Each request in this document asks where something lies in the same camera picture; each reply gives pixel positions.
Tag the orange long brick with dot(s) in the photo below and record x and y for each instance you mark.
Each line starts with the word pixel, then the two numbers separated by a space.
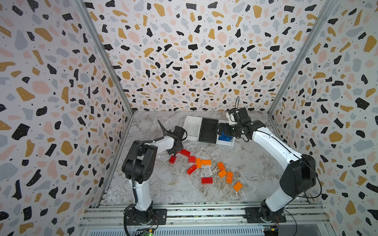
pixel 229 178

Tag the orange brick lowest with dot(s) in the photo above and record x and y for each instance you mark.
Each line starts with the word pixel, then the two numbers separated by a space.
pixel 238 186

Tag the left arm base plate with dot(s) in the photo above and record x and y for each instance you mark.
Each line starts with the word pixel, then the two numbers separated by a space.
pixel 136 217

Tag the red long brick tilted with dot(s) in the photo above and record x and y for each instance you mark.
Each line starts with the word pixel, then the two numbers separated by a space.
pixel 191 169

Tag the black middle bin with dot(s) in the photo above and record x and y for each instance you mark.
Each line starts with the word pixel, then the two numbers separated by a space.
pixel 208 131

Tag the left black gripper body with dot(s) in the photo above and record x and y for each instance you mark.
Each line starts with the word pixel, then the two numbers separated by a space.
pixel 181 146

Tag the blue long brick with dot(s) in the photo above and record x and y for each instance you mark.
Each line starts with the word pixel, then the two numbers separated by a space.
pixel 223 138

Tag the orange brick vertical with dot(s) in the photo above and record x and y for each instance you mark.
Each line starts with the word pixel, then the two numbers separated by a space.
pixel 198 163

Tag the aluminium rail base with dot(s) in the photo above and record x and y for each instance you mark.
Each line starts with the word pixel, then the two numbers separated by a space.
pixel 214 219

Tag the left white bin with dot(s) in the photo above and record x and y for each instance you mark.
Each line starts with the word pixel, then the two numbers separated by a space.
pixel 192 125

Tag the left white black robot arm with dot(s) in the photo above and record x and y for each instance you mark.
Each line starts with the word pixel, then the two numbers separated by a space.
pixel 140 161

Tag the red long brick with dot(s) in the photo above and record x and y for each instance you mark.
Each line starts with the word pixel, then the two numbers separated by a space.
pixel 207 180
pixel 185 153
pixel 191 169

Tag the orange brick horizontal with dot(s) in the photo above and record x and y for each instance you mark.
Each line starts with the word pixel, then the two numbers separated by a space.
pixel 206 162

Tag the red square brick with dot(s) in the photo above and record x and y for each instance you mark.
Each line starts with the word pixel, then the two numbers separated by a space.
pixel 192 159
pixel 173 159

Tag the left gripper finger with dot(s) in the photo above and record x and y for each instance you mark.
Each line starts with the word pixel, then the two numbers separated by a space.
pixel 177 151
pixel 171 152

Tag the right white bin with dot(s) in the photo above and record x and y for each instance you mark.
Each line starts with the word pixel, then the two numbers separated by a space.
pixel 226 142

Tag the red long brick bottom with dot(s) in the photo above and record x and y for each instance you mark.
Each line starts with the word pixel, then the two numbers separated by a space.
pixel 207 180

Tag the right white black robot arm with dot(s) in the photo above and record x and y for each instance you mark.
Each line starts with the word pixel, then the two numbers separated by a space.
pixel 298 169

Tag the white bin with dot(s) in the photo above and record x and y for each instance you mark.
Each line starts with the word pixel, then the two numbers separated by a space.
pixel 192 125
pixel 226 142

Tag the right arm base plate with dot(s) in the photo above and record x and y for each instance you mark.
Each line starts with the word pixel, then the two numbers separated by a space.
pixel 257 214

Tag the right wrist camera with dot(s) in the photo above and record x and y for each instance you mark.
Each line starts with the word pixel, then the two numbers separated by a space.
pixel 238 116

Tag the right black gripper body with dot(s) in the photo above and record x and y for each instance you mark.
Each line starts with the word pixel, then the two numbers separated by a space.
pixel 226 129

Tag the orange square brick middle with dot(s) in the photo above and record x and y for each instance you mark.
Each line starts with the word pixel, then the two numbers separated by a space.
pixel 222 173

